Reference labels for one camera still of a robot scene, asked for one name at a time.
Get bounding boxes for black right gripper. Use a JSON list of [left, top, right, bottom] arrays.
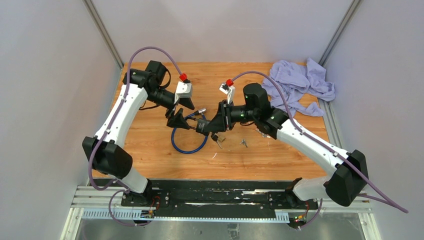
[[205, 99, 258, 133]]

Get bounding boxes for black-head padlock key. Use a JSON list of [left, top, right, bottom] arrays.
[[210, 133, 222, 149]]

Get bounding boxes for blue cable lock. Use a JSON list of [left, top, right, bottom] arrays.
[[170, 107, 210, 155]]

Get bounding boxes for small silver keys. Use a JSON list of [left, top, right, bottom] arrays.
[[239, 139, 248, 148]]

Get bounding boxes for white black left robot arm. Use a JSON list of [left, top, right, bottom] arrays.
[[82, 60, 195, 207]]

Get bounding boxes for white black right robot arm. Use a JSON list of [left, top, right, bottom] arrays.
[[196, 83, 368, 209]]

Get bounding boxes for brass padlock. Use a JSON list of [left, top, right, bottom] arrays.
[[217, 134, 226, 143]]

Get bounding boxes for crumpled light blue cloth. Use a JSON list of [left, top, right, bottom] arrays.
[[261, 58, 336, 117]]

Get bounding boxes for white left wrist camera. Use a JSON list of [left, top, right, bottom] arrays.
[[175, 81, 193, 99]]

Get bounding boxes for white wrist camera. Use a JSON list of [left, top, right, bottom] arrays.
[[175, 81, 193, 99], [219, 83, 236, 104]]

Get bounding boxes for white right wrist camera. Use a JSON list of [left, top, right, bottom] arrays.
[[219, 83, 236, 104]]

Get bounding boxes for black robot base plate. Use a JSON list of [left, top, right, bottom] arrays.
[[123, 179, 320, 209]]

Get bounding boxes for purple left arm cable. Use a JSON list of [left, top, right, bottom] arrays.
[[87, 46, 188, 227]]

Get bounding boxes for aluminium base frame rails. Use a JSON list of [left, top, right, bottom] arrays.
[[71, 186, 373, 224]]

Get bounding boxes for aluminium corner rail left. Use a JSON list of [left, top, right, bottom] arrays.
[[82, 0, 125, 69]]

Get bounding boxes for aluminium corner rail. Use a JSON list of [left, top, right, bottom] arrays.
[[82, 0, 125, 69], [318, 0, 363, 67]]

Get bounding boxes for aluminium corner rail right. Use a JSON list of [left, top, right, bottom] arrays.
[[318, 0, 363, 67]]

